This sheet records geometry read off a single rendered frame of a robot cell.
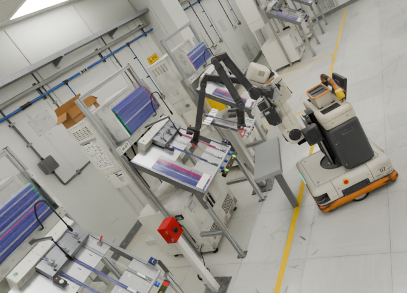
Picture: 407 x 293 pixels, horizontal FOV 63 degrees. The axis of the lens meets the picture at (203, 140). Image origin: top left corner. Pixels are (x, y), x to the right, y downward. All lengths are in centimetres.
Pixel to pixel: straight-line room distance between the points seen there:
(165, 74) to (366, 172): 249
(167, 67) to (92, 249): 240
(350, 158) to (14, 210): 241
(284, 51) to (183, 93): 362
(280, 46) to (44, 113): 483
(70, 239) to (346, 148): 211
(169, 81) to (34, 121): 164
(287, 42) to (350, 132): 471
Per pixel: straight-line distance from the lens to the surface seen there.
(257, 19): 731
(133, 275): 237
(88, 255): 244
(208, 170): 301
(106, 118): 301
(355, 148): 287
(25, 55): 466
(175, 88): 417
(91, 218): 442
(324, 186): 292
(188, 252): 280
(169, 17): 609
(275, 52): 743
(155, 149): 313
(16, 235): 238
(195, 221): 316
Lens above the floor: 194
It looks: 18 degrees down
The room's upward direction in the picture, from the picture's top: 34 degrees counter-clockwise
